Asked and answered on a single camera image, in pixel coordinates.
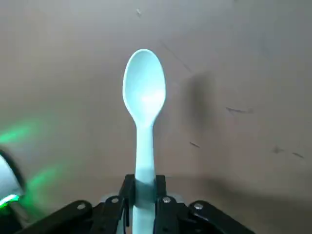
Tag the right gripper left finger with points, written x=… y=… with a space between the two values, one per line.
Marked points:
x=112 y=217

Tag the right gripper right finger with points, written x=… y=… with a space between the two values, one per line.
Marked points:
x=170 y=217

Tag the small pale plastic spoon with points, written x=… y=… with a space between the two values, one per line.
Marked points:
x=143 y=92

